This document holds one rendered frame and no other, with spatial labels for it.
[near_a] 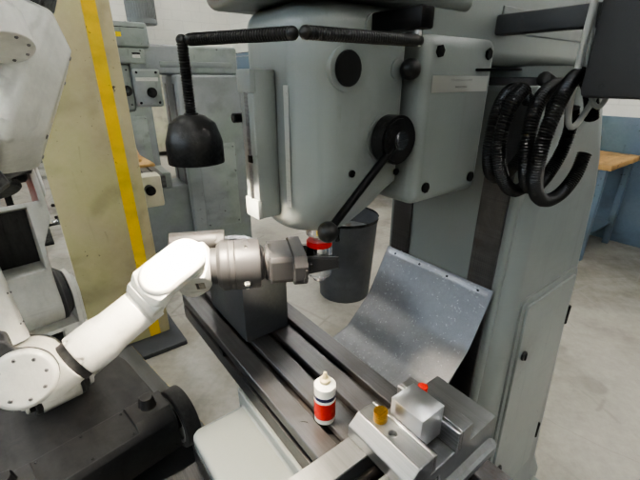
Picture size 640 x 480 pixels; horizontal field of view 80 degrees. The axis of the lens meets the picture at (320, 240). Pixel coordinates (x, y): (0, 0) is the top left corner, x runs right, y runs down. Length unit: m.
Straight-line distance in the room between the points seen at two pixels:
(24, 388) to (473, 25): 0.82
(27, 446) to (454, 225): 1.33
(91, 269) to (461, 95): 2.11
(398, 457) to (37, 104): 0.75
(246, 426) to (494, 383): 0.61
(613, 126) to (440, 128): 4.15
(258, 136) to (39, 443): 1.17
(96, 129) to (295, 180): 1.78
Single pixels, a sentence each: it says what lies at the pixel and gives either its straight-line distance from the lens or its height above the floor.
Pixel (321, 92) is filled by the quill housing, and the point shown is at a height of 1.52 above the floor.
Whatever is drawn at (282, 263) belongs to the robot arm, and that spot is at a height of 1.25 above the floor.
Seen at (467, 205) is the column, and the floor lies 1.28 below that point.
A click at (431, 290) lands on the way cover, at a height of 1.05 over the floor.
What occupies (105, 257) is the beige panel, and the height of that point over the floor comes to 0.63.
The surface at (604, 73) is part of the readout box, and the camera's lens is 0.62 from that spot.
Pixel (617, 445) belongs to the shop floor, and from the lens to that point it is 2.39.
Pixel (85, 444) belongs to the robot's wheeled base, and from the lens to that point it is 1.39.
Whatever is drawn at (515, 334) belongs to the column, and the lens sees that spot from 1.04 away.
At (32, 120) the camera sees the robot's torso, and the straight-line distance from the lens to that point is 0.75.
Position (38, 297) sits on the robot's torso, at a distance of 1.16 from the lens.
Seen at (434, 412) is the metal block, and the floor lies 1.08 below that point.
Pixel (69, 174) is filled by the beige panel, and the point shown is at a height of 1.10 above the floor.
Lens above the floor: 1.54
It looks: 23 degrees down
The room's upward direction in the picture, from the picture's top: straight up
